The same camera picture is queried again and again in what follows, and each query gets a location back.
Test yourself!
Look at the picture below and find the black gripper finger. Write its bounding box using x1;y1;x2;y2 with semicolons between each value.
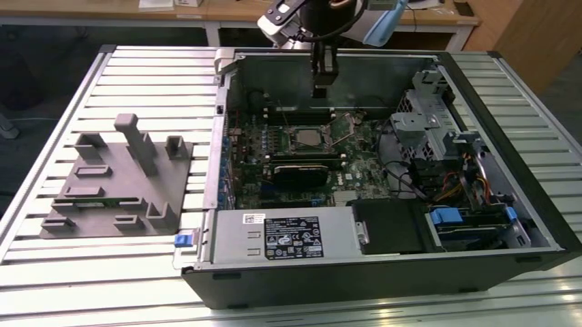
310;43;330;100
319;44;341;87

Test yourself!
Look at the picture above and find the thin metal locking lever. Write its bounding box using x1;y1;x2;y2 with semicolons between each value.
275;99;294;129

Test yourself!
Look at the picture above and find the silver topped CPU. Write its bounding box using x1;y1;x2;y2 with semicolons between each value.
292;129;327;148

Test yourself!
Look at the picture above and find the silver metal drive cage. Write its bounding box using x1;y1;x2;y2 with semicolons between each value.
390;69;461;161

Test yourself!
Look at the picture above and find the black graphics card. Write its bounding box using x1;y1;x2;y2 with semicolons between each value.
271;164;330;187

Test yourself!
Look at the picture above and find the green motherboard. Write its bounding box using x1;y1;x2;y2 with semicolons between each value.
224;108;395;211

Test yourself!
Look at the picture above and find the silver finned heatsink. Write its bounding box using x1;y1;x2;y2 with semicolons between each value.
334;190;359;206

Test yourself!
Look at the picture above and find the black plastic bay cover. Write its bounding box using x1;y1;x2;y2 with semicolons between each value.
350;198;434;255

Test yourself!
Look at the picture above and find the wooden cabinet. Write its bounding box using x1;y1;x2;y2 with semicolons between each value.
463;0;582;95

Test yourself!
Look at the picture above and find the silver power supply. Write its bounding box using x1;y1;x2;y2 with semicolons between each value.
212;207;365;266

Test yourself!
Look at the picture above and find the grey parts rack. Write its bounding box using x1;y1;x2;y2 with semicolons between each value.
39;113;195;239

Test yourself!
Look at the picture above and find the wooden desk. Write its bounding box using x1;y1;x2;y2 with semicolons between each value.
0;0;483;50

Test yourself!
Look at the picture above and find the black and silver PC case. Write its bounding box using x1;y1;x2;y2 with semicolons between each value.
180;47;582;311

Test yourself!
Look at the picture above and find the green RAM stick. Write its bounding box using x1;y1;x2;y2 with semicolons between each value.
72;200;122;208

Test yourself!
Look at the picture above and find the grey metal stand foot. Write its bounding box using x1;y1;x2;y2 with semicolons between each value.
0;111;20;140

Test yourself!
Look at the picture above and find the black camera cable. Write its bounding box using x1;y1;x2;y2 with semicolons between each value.
298;1;367;44

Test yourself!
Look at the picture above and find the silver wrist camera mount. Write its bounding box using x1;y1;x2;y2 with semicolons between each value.
256;0;315;44

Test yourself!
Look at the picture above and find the coloured power wire bundle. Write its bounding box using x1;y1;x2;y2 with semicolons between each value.
434;170;497;207

